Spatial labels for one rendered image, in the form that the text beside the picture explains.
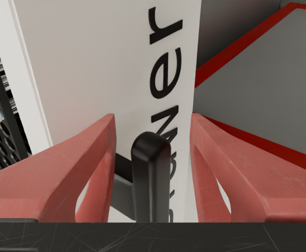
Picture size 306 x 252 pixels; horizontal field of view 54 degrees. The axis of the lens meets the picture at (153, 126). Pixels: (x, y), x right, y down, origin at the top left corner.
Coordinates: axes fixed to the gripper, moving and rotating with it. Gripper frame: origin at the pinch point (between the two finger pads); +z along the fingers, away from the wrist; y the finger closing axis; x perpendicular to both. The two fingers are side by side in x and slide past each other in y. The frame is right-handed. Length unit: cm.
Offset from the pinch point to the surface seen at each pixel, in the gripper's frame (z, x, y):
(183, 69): 6.6, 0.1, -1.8
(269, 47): 44, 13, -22
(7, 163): 9.3, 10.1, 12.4
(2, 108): 7.3, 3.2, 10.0
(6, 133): 8.0, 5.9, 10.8
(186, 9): 6.5, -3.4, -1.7
